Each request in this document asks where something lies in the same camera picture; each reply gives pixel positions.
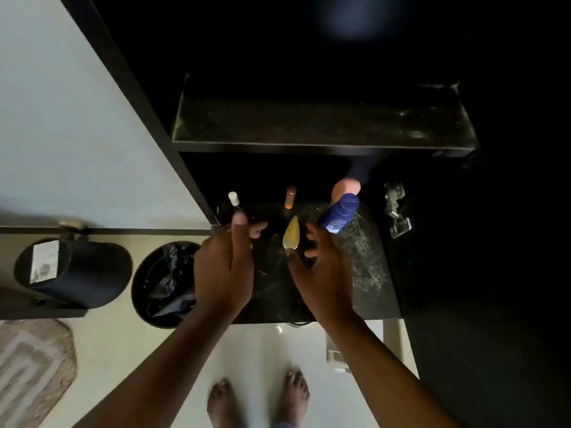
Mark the person's left hand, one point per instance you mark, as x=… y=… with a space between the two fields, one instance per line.
x=223 y=271

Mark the person's right hand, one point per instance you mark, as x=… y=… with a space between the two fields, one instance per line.
x=325 y=280

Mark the yellow teardrop bottle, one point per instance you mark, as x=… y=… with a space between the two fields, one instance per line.
x=291 y=236

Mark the blue bottle with label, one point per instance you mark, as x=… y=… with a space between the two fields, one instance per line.
x=341 y=213

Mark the small white-capped bottle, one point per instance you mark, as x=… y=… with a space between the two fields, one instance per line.
x=233 y=198

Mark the small orange tube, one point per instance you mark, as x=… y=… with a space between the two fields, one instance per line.
x=290 y=198

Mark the pink rounded bottle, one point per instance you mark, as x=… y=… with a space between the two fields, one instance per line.
x=343 y=188

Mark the black cabinet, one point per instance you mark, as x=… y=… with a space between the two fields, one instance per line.
x=312 y=124

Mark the person's right forearm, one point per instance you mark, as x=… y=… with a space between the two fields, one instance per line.
x=383 y=378

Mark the person's left forearm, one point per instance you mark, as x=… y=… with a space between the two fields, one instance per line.
x=169 y=374

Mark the metal cabinet hinge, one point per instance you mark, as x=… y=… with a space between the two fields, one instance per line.
x=400 y=227

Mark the person's right foot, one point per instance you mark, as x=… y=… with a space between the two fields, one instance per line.
x=294 y=396

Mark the person's foot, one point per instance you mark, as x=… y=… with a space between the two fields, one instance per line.
x=294 y=396
x=223 y=405

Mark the person's left foot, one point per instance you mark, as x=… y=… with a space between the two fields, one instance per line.
x=223 y=405

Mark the black cabinet door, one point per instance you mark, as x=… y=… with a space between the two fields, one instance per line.
x=490 y=307

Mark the black plastic bin liner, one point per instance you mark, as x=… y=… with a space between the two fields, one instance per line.
x=169 y=280

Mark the beige plastic stool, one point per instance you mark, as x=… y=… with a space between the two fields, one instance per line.
x=334 y=354

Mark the black round trash bin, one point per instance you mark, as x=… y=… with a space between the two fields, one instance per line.
x=136 y=285

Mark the black cylindrical bin with sticker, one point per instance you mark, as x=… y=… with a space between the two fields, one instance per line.
x=89 y=271

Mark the black flat stand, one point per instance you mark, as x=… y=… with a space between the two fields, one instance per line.
x=27 y=307

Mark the woven beige floor mat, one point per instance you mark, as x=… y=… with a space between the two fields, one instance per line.
x=31 y=374

